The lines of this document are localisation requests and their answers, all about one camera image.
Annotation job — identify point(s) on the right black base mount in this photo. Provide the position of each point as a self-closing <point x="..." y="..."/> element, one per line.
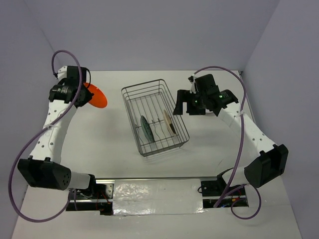
<point x="211" y="191"/>

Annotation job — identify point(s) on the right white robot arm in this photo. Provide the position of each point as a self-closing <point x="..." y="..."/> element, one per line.
<point x="267" y="160"/>

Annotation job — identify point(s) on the green rimmed white plate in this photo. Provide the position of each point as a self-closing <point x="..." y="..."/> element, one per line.
<point x="147" y="129"/>

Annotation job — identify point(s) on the silver foil covered panel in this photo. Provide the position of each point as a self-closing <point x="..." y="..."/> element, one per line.
<point x="157" y="197"/>

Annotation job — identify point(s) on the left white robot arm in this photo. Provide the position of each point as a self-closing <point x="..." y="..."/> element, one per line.
<point x="43" y="168"/>

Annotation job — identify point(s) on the orange plate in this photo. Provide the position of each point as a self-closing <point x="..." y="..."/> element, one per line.
<point x="98" y="100"/>

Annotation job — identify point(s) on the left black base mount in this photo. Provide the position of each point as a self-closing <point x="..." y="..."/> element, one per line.
<point x="100" y="201"/>

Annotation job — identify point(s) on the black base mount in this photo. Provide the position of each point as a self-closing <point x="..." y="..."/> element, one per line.
<point x="211" y="191"/>
<point x="100" y="201"/>

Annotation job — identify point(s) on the metal wire dish rack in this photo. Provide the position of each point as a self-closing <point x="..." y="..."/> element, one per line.
<point x="149" y="99"/>

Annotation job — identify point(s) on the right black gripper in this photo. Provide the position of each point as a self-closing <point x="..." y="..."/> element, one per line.
<point x="185" y="95"/>

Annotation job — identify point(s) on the cream plate with dark edge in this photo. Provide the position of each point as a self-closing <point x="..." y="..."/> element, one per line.
<point x="168" y="123"/>

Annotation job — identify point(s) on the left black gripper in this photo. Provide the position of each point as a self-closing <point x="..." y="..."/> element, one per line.
<point x="89" y="96"/>

